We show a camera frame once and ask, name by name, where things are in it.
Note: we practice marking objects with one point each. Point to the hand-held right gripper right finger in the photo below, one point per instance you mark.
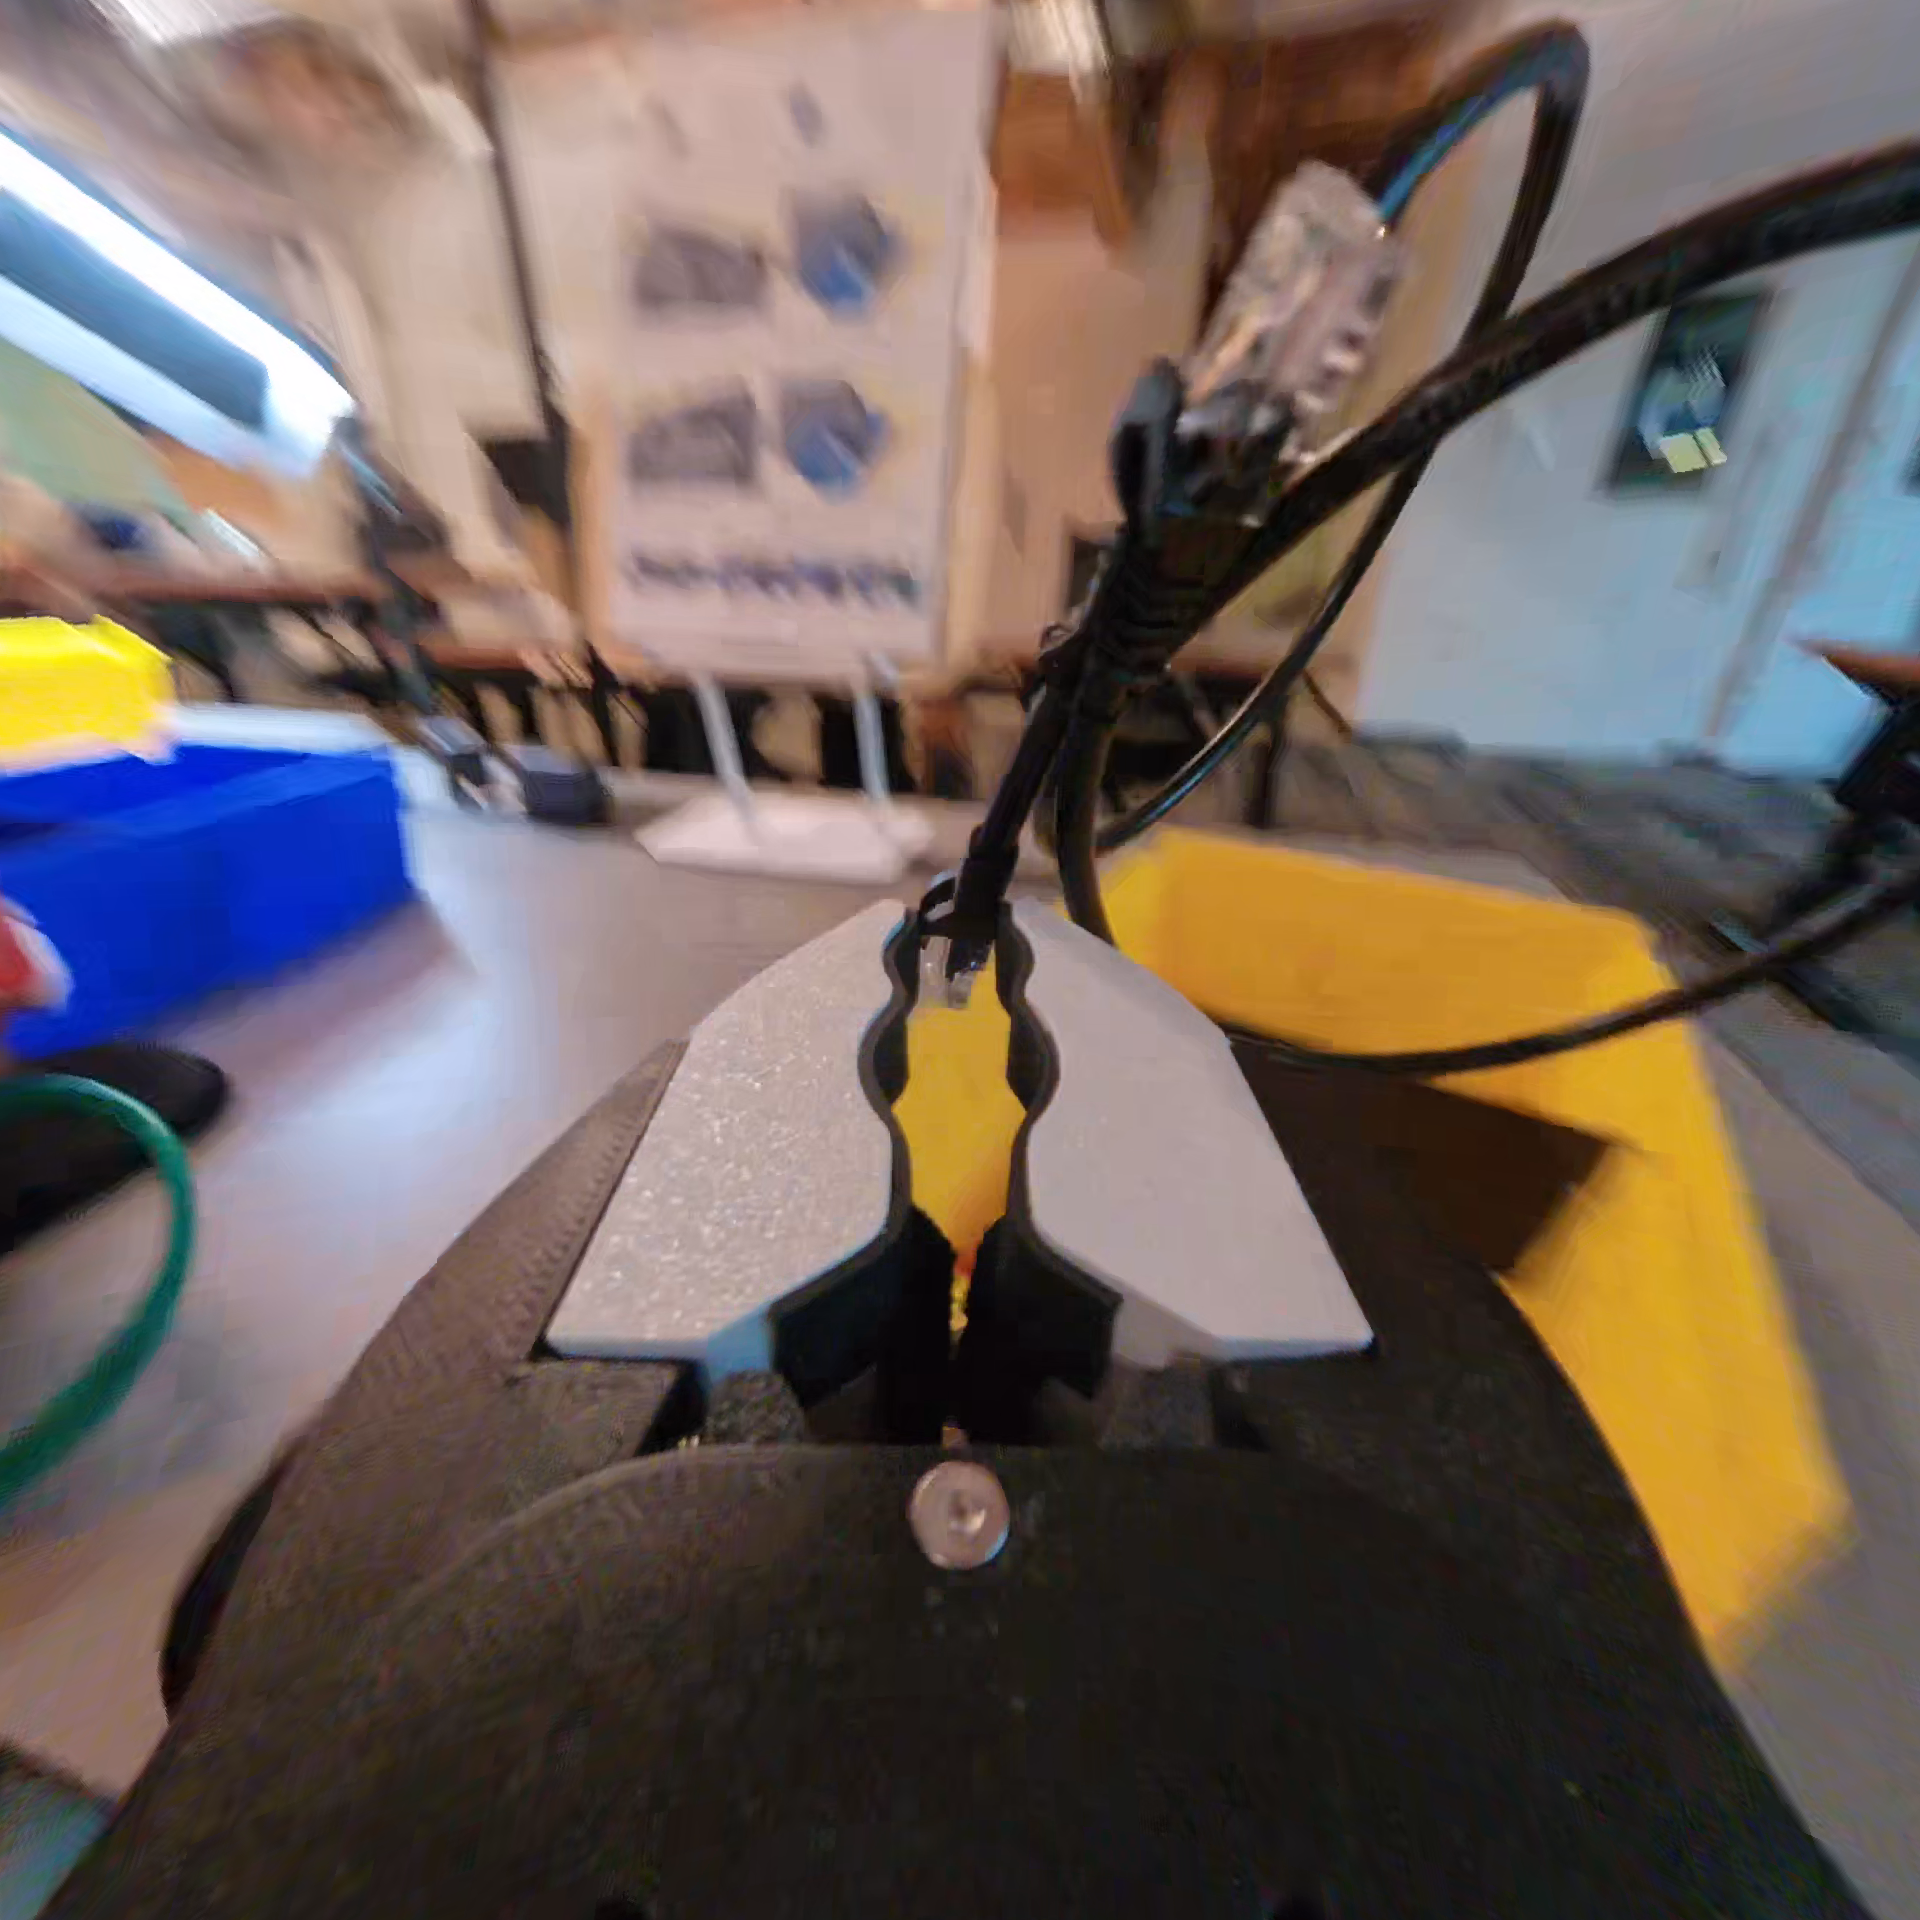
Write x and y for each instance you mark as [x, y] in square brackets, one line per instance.
[1170, 1184]

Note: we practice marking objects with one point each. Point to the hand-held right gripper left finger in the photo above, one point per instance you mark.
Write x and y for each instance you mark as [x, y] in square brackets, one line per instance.
[751, 1171]

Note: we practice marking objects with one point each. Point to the yellow plastic bin with divider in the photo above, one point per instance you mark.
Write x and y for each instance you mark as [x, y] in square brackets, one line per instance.
[1651, 1277]

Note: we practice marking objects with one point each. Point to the black power brick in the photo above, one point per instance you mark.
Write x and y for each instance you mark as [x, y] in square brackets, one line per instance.
[555, 787]

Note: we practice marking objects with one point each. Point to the blue plastic bin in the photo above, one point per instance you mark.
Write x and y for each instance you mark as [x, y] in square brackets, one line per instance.
[195, 886]

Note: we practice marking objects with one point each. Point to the black wall sign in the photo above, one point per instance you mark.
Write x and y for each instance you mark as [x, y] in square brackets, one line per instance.
[1681, 376]

